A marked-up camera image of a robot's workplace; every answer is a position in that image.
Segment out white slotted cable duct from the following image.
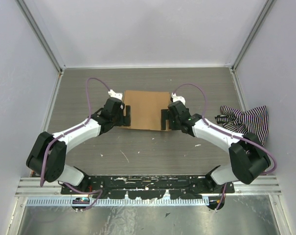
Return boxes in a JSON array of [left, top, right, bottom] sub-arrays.
[[25, 196, 209, 207]]

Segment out aluminium front rail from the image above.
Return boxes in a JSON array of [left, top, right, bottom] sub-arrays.
[[15, 175, 282, 196]]

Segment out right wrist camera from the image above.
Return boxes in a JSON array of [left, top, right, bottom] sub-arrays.
[[171, 93, 186, 105]]

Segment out brown cardboard box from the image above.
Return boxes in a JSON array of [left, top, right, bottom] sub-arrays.
[[123, 90, 170, 131]]

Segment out left aluminium corner post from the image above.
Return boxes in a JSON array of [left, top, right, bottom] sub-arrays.
[[16, 0, 66, 73]]

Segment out aluminium corner post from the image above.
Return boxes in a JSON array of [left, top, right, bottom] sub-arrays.
[[16, 0, 66, 73], [231, 0, 276, 72]]

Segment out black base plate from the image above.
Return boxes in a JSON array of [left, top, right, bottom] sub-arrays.
[[58, 175, 224, 200]]

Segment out striped purple cloth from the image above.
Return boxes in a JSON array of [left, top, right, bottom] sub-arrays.
[[215, 105, 269, 146]]

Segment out right aluminium corner post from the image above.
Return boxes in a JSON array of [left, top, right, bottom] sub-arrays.
[[231, 0, 276, 72]]

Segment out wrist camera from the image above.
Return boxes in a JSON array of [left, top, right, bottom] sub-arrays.
[[108, 90, 123, 100], [171, 93, 186, 105]]

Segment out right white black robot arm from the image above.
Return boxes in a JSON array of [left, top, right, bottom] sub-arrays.
[[161, 101, 271, 193]]

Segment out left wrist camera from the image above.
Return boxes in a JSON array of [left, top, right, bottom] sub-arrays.
[[108, 90, 123, 100]]

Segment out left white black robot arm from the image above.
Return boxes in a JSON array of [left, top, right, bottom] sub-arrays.
[[26, 97, 131, 194]]

